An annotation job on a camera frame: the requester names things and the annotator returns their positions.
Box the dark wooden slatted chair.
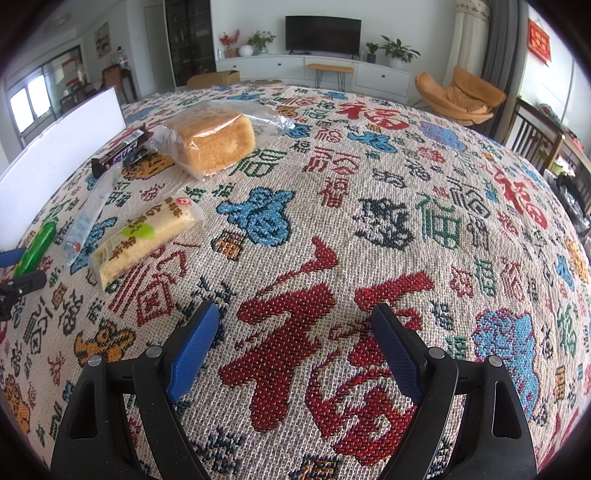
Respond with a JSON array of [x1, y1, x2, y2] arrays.
[[502, 97, 565, 171]]

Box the dark wooden dining chair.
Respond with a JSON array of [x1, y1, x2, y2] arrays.
[[102, 65, 138, 103]]

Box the yellow cake packet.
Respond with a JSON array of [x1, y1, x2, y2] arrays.
[[89, 200, 205, 291]]

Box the covered standing air conditioner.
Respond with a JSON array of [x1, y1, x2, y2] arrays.
[[455, 0, 492, 79]]

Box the red flower vase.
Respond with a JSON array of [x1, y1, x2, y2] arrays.
[[218, 30, 242, 58]]

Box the dark chocolate bar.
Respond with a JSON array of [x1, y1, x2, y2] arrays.
[[91, 128, 151, 178]]

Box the brown cardboard box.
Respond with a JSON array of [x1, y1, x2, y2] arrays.
[[187, 69, 241, 90]]

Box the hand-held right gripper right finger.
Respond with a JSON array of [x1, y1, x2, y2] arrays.
[[370, 302, 539, 480]]

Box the wooden bench with metal legs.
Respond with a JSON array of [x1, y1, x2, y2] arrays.
[[306, 63, 355, 90]]

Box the green snack packet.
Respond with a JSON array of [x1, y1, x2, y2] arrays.
[[13, 222, 57, 278]]

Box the small dark snack packet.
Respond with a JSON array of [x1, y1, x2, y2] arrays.
[[122, 147, 160, 168]]

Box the large leafy potted plant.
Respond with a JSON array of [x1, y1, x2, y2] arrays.
[[379, 35, 421, 70]]

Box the printed woven blanket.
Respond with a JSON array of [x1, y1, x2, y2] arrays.
[[0, 83, 591, 480]]

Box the bushy green potted plant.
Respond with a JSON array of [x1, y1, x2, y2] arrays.
[[248, 31, 276, 55]]

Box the grey curtain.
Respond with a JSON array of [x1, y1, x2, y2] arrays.
[[480, 0, 529, 100]]

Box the black flat television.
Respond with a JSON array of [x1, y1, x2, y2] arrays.
[[285, 15, 362, 56]]

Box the black display cabinet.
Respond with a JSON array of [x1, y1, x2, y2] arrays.
[[164, 0, 217, 88]]

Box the orange lounge chair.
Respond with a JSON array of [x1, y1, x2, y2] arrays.
[[414, 66, 507, 126]]

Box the balcony glass door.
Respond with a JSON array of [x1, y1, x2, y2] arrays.
[[4, 46, 86, 134]]

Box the bagged bread loaf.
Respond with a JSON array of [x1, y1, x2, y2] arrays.
[[150, 100, 296, 182]]

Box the white television cabinet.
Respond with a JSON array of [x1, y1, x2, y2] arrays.
[[216, 53, 411, 100]]

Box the framed wall picture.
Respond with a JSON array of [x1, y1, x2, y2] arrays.
[[95, 22, 112, 58]]

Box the red wall hanging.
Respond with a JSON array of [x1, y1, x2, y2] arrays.
[[527, 18, 552, 64]]

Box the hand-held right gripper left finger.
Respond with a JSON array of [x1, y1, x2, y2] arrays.
[[50, 301, 221, 480]]

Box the cluttered wooden table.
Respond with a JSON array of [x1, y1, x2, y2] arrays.
[[545, 104, 591, 222]]

